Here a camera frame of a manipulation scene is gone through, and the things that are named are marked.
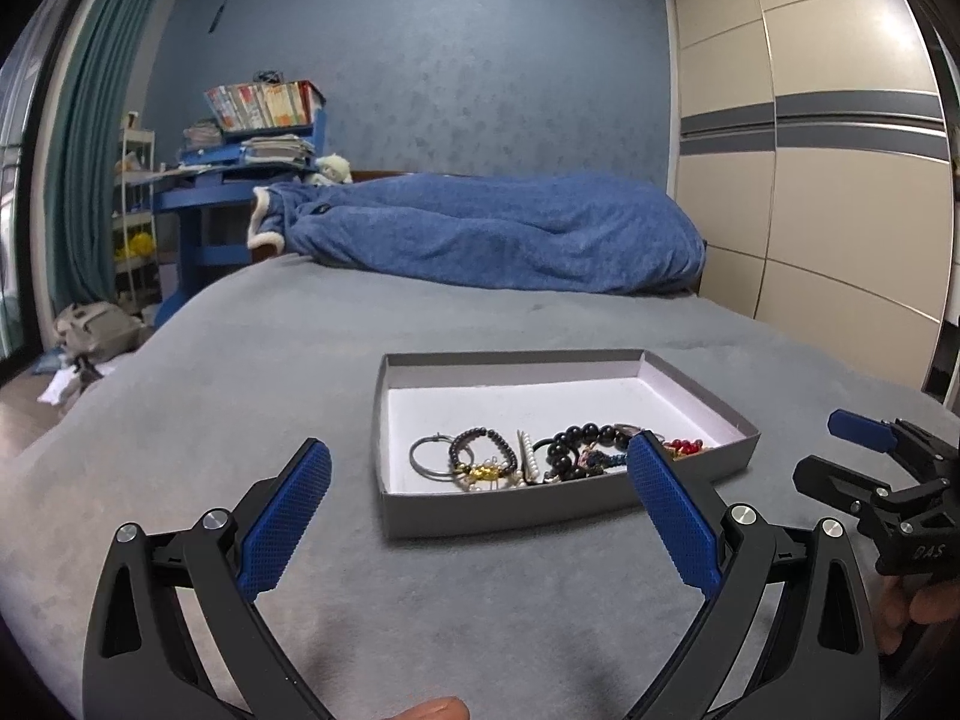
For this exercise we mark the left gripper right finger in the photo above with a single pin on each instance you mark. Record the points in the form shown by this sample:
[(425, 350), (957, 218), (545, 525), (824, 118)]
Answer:
[(819, 659)]

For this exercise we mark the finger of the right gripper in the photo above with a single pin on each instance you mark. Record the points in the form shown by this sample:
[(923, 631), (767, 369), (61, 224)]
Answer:
[(877, 436), (834, 485)]

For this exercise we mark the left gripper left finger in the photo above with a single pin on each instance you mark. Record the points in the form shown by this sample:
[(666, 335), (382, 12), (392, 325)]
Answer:
[(140, 660)]

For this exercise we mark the person right hand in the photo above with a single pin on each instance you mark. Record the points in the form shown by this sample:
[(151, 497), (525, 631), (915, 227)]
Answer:
[(895, 608)]

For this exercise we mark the person left hand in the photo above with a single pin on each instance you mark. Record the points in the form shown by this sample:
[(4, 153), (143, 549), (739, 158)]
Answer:
[(441, 708)]

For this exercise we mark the grey backpack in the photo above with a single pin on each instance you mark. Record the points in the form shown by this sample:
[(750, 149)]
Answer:
[(98, 332)]

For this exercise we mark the beige sliding wardrobe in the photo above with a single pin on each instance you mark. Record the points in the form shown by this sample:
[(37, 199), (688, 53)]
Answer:
[(815, 161)]

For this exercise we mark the grey cardboard tray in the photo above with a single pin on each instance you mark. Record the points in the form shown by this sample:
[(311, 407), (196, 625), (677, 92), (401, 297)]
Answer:
[(472, 443)]

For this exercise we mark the blue fleece blanket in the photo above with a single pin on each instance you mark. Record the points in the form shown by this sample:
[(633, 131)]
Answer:
[(579, 233)]

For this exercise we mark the blue desk shelf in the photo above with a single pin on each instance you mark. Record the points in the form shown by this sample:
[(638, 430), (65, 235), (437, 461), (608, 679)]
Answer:
[(221, 179)]

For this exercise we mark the white plush toy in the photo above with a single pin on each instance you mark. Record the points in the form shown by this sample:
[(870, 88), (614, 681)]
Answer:
[(332, 169)]

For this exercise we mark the stack of papers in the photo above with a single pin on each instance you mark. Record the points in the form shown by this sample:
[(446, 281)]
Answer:
[(279, 149)]

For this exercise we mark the row of books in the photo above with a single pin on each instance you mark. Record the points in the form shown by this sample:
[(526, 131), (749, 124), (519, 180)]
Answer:
[(250, 107)]

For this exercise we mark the teal curtain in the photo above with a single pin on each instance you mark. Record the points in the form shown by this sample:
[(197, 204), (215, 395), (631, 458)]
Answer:
[(80, 169)]

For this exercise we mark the white wire rack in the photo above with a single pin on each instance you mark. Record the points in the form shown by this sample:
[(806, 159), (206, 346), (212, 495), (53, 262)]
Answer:
[(134, 245)]

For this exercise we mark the window with black frame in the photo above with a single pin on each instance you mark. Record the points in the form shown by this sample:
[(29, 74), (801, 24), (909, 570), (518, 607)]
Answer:
[(25, 79)]

